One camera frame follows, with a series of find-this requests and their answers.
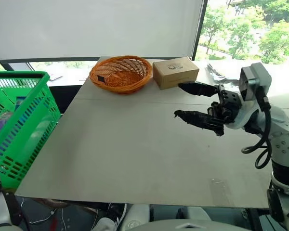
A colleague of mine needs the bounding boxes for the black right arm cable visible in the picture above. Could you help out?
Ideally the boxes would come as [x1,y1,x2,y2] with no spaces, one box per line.
[241,87,273,169]

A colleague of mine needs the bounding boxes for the green plastic shopping basket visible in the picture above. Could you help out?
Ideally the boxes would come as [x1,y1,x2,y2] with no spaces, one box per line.
[0,71,62,189]

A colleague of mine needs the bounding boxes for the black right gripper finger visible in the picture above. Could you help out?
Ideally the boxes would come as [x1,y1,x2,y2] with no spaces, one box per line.
[173,110,225,137]
[177,81,219,97]

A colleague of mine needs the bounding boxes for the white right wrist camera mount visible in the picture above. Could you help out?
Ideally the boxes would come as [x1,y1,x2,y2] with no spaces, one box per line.
[224,62,273,130]

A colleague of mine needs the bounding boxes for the brown cardboard box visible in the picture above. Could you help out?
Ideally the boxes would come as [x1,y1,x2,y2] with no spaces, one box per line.
[152,56,200,90]

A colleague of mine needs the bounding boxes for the crumpled silver foil wrapper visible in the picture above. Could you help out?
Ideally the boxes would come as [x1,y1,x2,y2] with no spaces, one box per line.
[205,63,242,85]

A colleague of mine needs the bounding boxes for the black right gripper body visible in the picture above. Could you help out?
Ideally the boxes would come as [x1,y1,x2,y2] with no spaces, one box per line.
[207,84,244,125]

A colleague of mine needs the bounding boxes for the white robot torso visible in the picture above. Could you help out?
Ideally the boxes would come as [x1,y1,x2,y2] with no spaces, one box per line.
[124,204,213,231]

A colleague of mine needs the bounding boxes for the blue package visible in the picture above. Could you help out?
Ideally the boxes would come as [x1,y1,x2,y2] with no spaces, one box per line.
[13,96,28,112]

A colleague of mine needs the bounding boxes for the black and white shoe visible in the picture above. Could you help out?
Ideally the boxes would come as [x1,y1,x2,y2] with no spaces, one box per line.
[106,203,128,228]

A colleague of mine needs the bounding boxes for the thin white floor cable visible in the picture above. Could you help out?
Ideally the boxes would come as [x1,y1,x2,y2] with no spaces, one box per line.
[28,208,57,224]

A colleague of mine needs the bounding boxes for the white roller blind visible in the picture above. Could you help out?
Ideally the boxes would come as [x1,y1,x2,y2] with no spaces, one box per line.
[0,0,209,61]

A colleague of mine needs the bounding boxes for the orange wicker basket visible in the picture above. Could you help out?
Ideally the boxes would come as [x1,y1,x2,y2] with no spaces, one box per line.
[89,55,153,95]

